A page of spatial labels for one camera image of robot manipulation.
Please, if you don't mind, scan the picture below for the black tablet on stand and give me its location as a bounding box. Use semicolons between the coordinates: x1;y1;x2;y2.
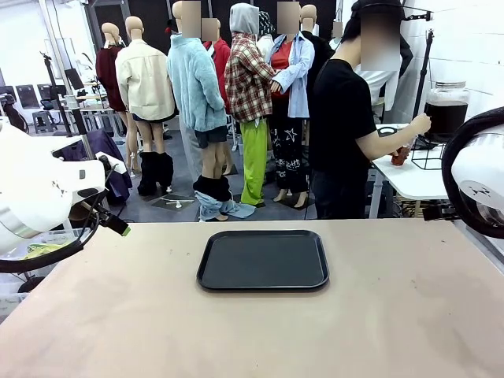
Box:
62;68;86;91

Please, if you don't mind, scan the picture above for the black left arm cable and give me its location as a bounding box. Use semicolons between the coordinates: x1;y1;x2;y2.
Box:
0;204;99;273

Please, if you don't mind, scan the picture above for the mannequin in cream jacket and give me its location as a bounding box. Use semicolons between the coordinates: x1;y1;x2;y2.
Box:
113;15;178;195

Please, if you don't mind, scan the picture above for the person's right forearm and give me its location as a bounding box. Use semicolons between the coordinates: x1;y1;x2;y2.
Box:
368;120;418;161

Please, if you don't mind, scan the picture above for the grey stool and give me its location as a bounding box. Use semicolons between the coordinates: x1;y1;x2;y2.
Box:
31;109;56;134

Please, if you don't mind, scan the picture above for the person in black clothes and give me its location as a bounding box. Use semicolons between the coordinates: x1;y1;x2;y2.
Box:
310;0;406;220

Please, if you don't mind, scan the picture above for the person's right hand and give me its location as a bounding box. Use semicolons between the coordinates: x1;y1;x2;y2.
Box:
408;113;432;135

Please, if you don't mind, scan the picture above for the mannequin in black jacket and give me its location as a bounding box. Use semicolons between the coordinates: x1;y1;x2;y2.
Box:
301;4;335;80

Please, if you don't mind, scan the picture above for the mannequin in plaid shirt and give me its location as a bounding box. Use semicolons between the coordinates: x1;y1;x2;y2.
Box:
224;2;276;206

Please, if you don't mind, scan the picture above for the black right arm sleeve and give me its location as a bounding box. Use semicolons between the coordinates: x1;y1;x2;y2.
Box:
441;106;504;239

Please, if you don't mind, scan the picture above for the black light stand pole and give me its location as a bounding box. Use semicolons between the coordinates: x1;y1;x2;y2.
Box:
411;28;436;119

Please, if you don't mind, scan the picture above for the mannequin in red jacket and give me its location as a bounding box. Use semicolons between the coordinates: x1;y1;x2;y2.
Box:
200;17;232;115

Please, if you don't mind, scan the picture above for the black baseball cap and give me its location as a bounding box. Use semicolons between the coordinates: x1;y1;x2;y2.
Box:
351;0;406;19

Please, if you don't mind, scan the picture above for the mannequin in white shirt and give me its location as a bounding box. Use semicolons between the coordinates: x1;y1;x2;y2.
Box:
354;66;401;113

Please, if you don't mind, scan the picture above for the black wire dispenser stand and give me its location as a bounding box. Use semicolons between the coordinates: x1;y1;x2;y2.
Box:
411;135;450;171

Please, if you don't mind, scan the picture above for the yellow green bag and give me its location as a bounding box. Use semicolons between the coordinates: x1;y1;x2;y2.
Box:
23;242;74;261

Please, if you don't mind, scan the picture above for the black tray with white handle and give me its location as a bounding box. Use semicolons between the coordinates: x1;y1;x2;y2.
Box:
376;124;413;139

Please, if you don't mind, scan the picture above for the mannequin with patterned hood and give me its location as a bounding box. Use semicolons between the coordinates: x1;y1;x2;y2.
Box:
258;10;276;60

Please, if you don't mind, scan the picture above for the black table clamp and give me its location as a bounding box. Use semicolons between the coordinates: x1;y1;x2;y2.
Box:
423;204;461;221

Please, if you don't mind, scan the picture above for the glass dark drink dispenser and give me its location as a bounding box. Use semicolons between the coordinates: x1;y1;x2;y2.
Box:
423;80;470;143

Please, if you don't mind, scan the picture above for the white side table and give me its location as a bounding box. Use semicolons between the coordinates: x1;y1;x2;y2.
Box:
369;122;461;200

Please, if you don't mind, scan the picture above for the black wall panel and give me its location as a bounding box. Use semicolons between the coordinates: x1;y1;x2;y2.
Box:
15;84;40;109

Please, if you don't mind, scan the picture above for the mannequin in blue fleece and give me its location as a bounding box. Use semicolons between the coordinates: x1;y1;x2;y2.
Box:
165;0;233;221

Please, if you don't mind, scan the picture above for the mannequin in light blue shirt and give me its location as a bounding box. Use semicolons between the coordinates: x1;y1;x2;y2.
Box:
269;2;316;208

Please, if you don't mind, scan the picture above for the mannequin in maroon top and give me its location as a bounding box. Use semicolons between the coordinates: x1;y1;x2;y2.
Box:
94;22;139;174

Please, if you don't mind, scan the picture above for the clear plastic storage bin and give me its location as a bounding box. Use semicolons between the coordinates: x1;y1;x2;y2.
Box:
0;228;82;316

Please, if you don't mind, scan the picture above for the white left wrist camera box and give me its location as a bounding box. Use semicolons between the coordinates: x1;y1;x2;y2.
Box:
95;151;129;175

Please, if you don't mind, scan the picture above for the purple jacket on chair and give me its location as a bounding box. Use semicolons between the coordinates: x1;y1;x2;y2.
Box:
62;129;133;206

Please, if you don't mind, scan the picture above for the mannequin floor base plate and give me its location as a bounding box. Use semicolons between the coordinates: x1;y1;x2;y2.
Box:
151;195;196;212

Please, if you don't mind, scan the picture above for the black serving tray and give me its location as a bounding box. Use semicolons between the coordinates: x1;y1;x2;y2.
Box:
195;229;330;292

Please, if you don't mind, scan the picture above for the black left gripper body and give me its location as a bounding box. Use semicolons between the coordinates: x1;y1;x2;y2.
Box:
70;192;113;228

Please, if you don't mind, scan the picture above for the mannequin in dark coat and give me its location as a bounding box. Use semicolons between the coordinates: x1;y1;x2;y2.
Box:
399;17;413;80

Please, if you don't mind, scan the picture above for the black post with grey clamp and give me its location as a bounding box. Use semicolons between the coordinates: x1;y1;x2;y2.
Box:
62;94;87;137

